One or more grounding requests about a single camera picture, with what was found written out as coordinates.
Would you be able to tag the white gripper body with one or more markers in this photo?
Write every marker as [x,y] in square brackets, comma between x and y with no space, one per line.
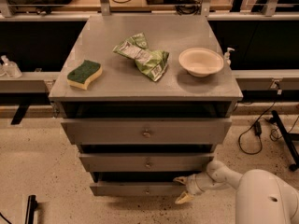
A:
[193,186]

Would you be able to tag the grey bottom drawer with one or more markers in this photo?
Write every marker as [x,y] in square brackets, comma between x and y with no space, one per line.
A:
[138,184]

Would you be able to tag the grey drawer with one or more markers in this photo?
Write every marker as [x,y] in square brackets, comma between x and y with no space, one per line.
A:
[138,184]
[144,162]
[146,131]

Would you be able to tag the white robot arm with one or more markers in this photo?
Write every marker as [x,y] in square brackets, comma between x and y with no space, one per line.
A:
[260,197]

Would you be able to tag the grey middle drawer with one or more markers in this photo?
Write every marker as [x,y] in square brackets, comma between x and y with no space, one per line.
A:
[144,162]

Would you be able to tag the grey drawer cabinet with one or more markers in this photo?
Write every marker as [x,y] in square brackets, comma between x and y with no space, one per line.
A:
[122,92]

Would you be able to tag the grey top drawer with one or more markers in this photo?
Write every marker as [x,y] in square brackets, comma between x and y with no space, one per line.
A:
[146,131]

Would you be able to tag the black stand leg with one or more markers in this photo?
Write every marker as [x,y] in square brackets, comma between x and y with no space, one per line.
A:
[289,138]

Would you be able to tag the white bowl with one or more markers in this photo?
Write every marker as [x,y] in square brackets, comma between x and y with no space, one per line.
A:
[200,62]

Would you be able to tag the green chip bag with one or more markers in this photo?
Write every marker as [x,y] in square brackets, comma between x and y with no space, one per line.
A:
[151,63]

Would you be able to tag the white pump bottle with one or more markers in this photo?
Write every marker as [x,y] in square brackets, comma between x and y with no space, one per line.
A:
[227,55]

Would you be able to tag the green yellow sponge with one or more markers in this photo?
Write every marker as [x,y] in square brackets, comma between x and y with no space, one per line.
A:
[84,74]

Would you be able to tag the black floor bar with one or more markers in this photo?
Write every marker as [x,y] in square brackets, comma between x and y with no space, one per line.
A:
[32,205]

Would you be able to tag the clear sanitizer bottle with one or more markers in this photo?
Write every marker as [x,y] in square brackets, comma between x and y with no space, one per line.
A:
[11,68]

